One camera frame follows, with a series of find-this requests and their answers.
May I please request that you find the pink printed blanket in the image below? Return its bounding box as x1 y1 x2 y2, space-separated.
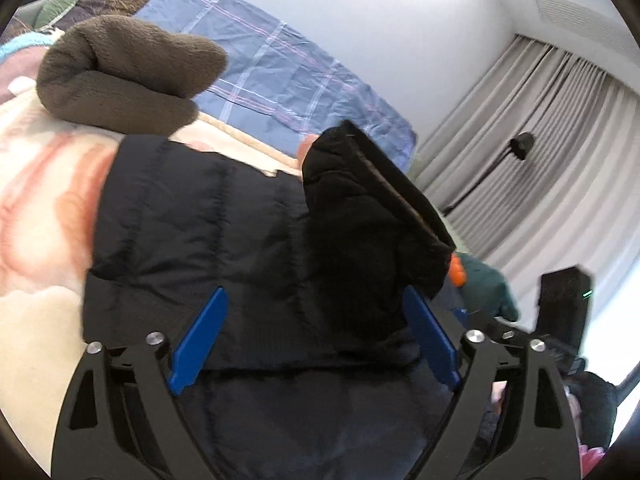
0 45 306 471

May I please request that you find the orange puffer jacket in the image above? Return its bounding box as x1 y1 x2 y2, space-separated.
449 254 468 288

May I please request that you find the white air vent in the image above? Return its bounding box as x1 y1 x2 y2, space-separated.
532 0 631 43

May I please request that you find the person's pink clothing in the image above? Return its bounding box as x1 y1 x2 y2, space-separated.
492 380 608 466

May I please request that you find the blue plaid bed sheet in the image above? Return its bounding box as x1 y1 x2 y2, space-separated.
135 0 418 171

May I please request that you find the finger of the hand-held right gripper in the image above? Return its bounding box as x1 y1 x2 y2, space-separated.
450 305 496 332

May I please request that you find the black puffer jacket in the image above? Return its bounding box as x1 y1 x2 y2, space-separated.
82 120 501 480

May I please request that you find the teal cloth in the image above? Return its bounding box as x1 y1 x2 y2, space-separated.
0 31 63 61

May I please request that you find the grey curtain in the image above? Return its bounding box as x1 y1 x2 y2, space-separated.
415 34 640 321

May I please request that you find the dark green garment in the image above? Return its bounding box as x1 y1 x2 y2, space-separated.
457 252 520 322

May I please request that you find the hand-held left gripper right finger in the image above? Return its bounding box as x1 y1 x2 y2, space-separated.
403 285 584 480

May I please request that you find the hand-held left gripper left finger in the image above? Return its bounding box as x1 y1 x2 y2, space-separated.
50 286 231 480

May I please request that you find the brown fleece garment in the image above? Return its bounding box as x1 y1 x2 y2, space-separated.
36 15 230 137

